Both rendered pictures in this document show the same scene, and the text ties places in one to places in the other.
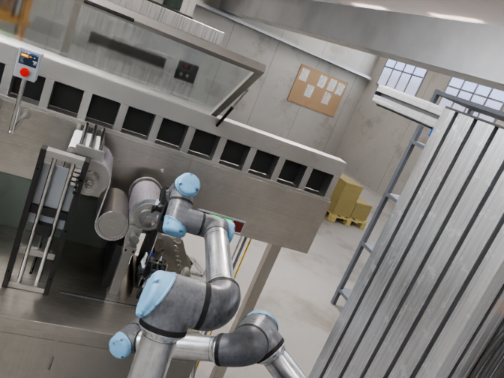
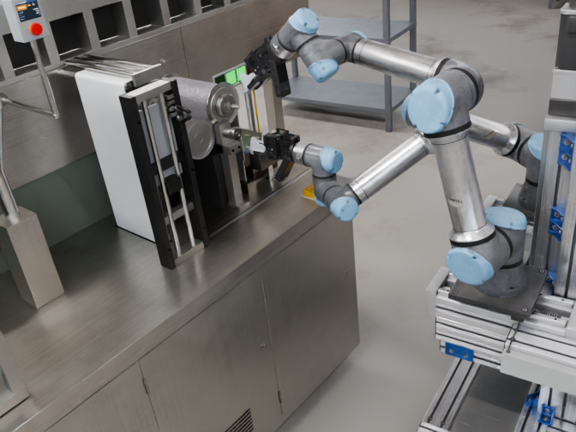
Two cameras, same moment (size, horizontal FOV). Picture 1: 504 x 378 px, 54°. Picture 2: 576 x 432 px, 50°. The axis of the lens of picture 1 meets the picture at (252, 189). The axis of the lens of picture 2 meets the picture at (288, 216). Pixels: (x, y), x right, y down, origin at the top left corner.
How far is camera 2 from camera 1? 1.06 m
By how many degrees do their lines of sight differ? 29
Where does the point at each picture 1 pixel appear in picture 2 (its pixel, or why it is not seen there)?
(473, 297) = not seen: outside the picture
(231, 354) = not seen: hidden behind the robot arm
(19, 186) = (46, 188)
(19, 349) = (238, 302)
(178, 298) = (459, 90)
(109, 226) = (199, 142)
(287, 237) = not seen: hidden behind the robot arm
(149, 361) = (465, 157)
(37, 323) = (244, 264)
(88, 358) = (285, 261)
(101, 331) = (288, 228)
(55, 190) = (157, 137)
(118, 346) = (348, 209)
